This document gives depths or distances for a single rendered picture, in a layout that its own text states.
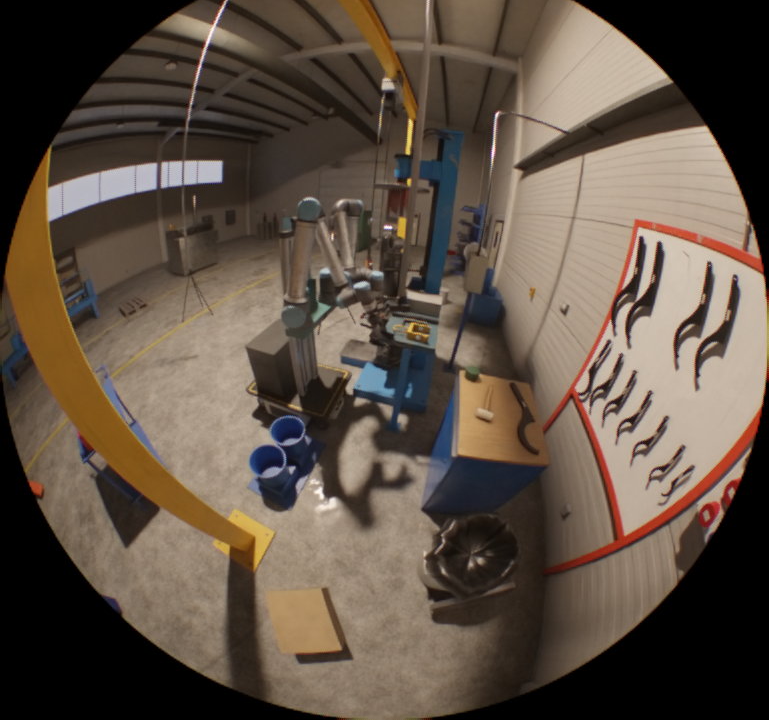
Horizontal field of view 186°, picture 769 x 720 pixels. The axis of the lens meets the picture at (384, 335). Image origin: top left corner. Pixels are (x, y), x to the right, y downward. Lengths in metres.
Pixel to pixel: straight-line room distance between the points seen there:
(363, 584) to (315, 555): 0.40
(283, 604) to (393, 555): 0.86
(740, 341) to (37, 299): 2.33
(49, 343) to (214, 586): 1.88
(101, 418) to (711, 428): 2.31
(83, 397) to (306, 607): 1.46
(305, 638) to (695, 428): 2.25
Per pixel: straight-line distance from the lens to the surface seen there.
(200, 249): 9.53
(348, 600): 1.97
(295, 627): 1.74
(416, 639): 2.06
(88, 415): 0.92
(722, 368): 1.53
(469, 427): 1.39
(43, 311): 0.83
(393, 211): 2.65
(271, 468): 2.12
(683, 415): 1.60
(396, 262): 2.49
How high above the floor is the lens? 1.96
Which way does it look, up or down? 31 degrees down
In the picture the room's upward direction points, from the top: 6 degrees clockwise
